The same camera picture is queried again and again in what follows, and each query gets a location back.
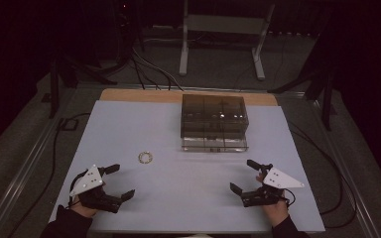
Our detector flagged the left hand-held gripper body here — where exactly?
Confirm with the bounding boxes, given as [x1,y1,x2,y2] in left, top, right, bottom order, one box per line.
[68,164,124,214]

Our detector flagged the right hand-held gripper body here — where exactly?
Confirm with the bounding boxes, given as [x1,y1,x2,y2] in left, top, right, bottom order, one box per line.
[240,163,306,208]

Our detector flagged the smoky transparent drawer box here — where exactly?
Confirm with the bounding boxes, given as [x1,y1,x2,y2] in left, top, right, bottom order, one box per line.
[180,93,250,154]

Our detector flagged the person's left hand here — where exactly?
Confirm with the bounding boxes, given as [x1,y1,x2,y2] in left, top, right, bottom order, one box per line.
[70,194,97,219]

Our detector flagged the person's right hand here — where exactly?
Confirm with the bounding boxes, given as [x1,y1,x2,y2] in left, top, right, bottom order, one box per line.
[255,173,291,228]

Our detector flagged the white table mat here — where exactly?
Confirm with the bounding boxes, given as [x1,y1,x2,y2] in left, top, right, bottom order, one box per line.
[48,99,326,234]

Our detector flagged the wooden table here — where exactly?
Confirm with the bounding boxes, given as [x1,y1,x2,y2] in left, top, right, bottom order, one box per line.
[99,87,279,107]

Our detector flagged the black tripod stand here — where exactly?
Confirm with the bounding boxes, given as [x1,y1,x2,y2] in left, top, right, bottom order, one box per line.
[48,49,118,120]
[267,43,340,132]

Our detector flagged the grey metal stand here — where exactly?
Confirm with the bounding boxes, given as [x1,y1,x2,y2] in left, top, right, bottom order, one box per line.
[178,0,276,81]

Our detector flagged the left hand-held gripper cable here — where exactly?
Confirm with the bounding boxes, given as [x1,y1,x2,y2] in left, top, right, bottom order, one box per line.
[67,170,87,207]

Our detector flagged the hand-held gripper cable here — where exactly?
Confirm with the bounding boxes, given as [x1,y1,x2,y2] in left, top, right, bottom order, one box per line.
[282,187,298,208]
[67,170,87,207]

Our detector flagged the right hand-held gripper cable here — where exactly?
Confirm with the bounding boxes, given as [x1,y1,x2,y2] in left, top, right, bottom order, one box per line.
[282,187,298,208]

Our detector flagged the black floor cable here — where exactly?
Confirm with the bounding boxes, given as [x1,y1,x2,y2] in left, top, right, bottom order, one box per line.
[8,112,92,238]
[287,120,359,230]

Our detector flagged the metal floor rail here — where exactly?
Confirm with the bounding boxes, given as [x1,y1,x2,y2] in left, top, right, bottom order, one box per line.
[311,98,381,238]
[0,113,67,238]

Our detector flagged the bundle of floor cables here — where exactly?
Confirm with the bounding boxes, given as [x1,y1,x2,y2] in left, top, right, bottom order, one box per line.
[130,46,185,91]

